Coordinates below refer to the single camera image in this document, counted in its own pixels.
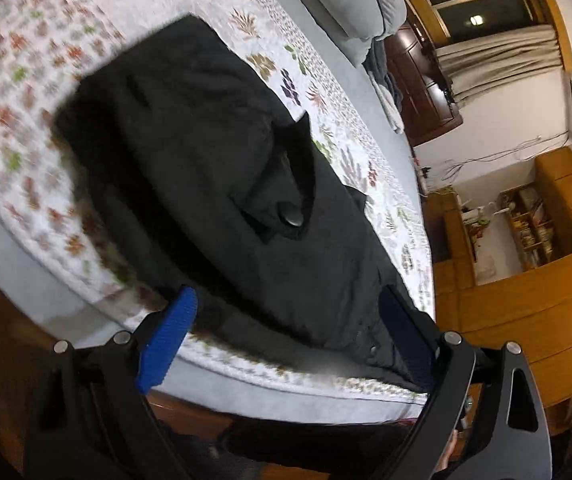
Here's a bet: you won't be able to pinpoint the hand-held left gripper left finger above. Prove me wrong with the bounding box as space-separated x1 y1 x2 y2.
23 285 199 480

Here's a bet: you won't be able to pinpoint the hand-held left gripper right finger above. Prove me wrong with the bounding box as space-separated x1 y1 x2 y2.
366 284 553 480

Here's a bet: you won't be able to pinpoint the black pants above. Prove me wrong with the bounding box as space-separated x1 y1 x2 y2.
51 14 439 393

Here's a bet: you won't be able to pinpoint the grey bed sheet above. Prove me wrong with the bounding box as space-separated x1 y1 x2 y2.
0 0 437 426

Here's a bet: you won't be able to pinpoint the dark wooden nightstand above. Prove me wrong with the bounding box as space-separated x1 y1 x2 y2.
383 20 464 148

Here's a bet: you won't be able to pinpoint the pile of folded clothes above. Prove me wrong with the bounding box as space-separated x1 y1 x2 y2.
363 35 407 133

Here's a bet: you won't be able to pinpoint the floral printed quilt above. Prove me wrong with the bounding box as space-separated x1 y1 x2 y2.
0 0 437 406

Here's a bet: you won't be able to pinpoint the beige curtain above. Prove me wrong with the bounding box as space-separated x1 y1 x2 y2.
436 24 564 103

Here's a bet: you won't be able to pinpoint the wooden framed window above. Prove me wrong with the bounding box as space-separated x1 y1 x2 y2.
398 0 552 43

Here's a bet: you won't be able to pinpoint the grey pillow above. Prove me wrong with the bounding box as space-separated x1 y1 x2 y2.
278 0 407 66

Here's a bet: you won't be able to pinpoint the wooden bed frame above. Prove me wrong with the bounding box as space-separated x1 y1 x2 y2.
143 390 277 441

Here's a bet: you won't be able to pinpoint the light wooden wall cabinet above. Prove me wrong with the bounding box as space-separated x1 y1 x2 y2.
423 147 572 436

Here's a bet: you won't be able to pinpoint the white cable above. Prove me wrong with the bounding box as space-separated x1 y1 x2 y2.
416 130 572 196

